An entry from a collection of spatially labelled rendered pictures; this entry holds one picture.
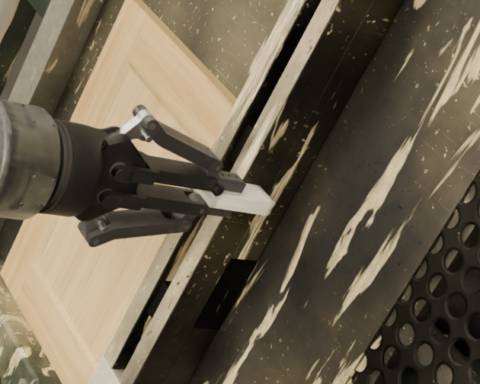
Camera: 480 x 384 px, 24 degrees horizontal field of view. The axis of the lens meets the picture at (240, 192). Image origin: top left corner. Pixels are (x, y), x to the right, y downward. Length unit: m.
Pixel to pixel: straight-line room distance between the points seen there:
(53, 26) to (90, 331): 0.38
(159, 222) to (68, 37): 0.48
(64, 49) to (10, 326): 0.34
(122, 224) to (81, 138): 0.11
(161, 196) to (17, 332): 0.48
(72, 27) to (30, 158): 0.57
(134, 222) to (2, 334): 0.48
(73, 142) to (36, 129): 0.04
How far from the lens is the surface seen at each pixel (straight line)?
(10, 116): 0.83
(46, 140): 0.83
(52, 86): 1.41
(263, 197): 1.00
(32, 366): 1.33
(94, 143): 0.87
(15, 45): 1.66
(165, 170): 0.92
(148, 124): 0.88
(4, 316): 1.39
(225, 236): 1.04
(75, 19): 1.38
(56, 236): 1.36
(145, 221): 0.95
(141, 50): 1.26
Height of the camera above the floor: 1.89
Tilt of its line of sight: 40 degrees down
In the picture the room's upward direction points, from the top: straight up
